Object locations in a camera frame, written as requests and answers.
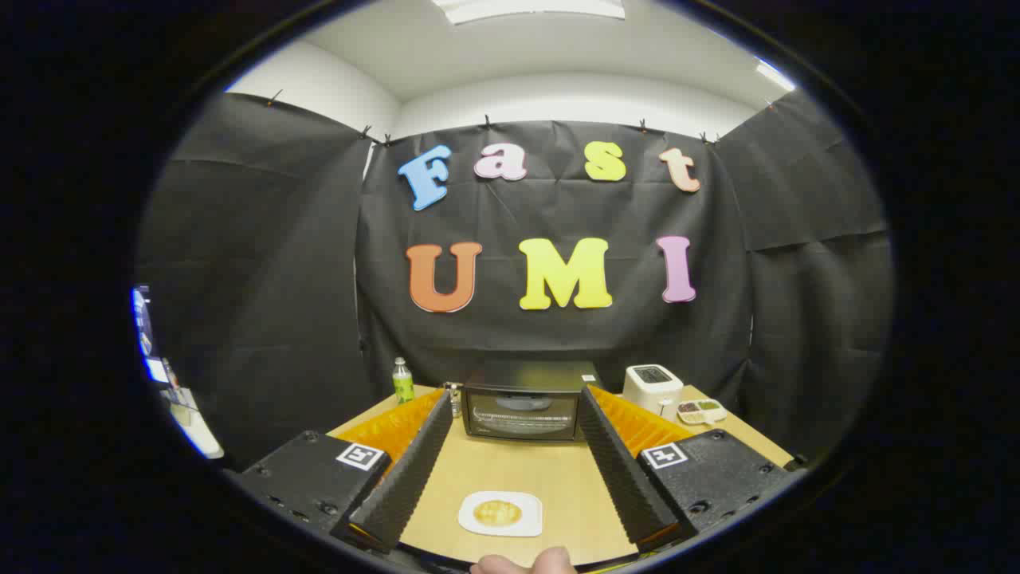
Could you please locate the computer monitor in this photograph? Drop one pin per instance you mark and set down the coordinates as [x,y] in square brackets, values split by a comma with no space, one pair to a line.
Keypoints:
[147,335]

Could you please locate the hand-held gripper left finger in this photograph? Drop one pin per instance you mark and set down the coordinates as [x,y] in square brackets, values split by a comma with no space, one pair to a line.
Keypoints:
[414,466]

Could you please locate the white side desk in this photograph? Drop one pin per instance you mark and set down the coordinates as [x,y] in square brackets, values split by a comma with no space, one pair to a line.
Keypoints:
[199,434]

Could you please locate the green label drink bottle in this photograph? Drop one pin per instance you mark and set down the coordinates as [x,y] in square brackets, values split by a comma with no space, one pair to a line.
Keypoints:
[403,387]

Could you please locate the golden bread roll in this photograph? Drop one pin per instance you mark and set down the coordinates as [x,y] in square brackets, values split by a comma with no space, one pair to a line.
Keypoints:
[497,513]

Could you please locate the white toaster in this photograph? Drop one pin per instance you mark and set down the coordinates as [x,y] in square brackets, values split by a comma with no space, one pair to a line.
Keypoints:
[652,391]

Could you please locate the black toaster oven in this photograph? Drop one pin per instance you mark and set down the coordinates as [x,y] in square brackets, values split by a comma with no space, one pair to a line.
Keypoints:
[526,379]

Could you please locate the white plate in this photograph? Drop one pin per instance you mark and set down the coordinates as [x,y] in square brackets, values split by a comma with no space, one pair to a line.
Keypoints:
[530,526]

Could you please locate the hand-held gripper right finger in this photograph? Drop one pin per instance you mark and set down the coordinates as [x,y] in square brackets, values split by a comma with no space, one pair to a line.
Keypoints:
[617,466]

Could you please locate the white divided snack dish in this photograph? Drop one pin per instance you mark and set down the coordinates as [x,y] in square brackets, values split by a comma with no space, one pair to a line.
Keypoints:
[701,411]

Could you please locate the ceiling light panel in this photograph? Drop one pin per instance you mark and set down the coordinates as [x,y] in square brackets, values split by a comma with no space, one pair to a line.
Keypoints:
[526,8]
[775,76]

